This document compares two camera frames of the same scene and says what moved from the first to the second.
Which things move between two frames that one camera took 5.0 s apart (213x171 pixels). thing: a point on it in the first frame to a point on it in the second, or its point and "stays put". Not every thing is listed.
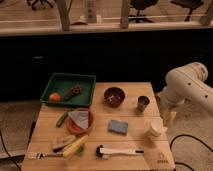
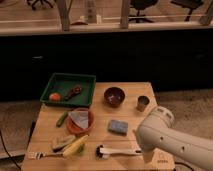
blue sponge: [118, 126] stays put
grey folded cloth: [81, 118] stays put
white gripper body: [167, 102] to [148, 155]
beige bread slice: [67, 139] stays put
